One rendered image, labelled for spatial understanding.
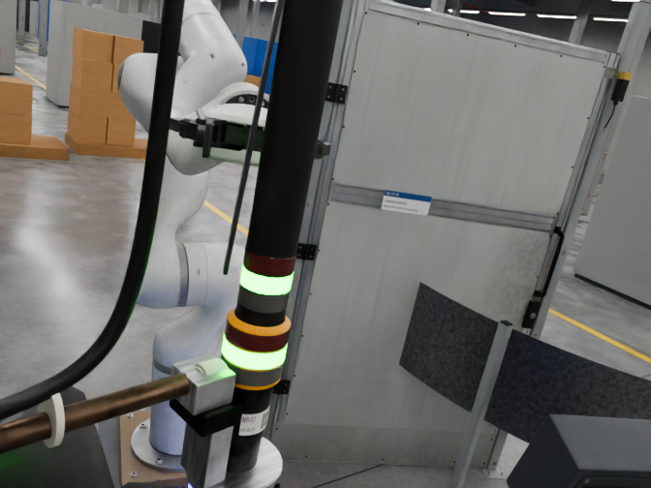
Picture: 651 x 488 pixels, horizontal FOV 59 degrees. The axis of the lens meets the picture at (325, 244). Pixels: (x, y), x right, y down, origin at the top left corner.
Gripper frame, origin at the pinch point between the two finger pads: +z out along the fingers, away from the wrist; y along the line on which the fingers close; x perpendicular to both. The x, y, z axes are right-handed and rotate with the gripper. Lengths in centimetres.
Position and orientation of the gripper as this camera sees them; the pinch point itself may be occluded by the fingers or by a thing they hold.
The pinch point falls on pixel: (257, 147)
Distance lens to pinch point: 55.2
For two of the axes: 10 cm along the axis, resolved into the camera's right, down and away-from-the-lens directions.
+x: 1.8, -9.4, -2.9
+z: 1.8, 3.2, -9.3
